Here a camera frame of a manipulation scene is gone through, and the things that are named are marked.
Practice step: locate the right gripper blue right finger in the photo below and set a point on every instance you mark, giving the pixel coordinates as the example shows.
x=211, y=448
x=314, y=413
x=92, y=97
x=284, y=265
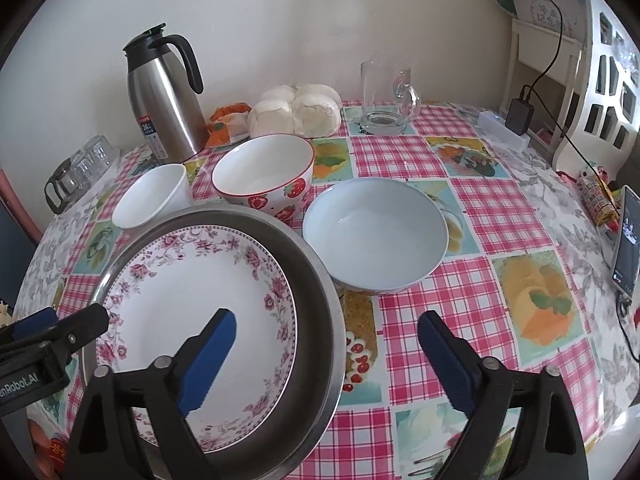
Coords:
x=454, y=361

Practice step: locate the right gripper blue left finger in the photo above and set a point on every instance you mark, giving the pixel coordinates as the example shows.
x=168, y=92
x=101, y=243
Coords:
x=200, y=359

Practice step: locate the floral rimmed white plate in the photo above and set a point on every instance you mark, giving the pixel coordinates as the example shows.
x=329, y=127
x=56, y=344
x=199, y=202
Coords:
x=168, y=291

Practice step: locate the light blue bowl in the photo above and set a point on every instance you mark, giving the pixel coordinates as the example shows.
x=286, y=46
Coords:
x=375, y=234

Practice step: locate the small white square bowl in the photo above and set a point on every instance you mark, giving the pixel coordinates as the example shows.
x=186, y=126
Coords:
x=161, y=191

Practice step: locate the strawberry pattern white bowl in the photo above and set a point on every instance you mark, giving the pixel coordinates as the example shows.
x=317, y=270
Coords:
x=271, y=174

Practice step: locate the large stainless steel pan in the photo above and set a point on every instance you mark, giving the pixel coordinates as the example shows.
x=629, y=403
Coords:
x=310, y=399

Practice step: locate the checkered picture tablecloth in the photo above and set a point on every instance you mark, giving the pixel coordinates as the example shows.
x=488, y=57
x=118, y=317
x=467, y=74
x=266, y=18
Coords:
x=501, y=204

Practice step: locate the smartphone with dark screen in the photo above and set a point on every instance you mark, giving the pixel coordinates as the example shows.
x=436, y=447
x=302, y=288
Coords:
x=625, y=266

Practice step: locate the colourful candy tube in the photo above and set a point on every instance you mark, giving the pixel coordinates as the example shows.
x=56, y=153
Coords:
x=598, y=204

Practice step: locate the orange snack packet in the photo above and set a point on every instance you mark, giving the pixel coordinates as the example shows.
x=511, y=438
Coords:
x=228, y=125

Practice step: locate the white power strip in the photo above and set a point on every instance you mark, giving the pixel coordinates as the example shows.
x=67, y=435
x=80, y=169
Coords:
x=493, y=126

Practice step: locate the black charger plug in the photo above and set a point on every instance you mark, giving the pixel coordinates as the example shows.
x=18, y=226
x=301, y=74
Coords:
x=519, y=115

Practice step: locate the clear glass mug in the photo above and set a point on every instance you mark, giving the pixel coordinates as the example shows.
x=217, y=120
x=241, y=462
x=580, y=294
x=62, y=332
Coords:
x=389, y=102

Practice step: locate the bag of white buns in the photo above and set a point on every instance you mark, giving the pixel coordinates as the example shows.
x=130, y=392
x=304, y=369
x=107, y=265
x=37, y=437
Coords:
x=311, y=111

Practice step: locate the stainless steel thermos jug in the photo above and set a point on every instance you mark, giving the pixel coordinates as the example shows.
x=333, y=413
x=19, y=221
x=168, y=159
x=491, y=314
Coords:
x=164, y=82

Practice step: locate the white wooden shelf unit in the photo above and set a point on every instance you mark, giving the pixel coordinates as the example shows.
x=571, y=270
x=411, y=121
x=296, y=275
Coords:
x=585, y=91

